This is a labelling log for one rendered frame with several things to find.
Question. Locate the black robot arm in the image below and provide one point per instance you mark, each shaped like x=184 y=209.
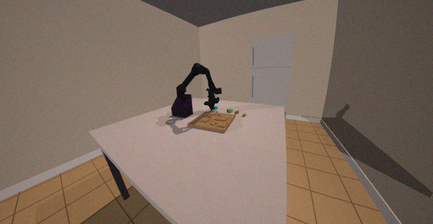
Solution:
x=198 y=69

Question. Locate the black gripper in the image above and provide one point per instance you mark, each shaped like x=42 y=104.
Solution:
x=209 y=103

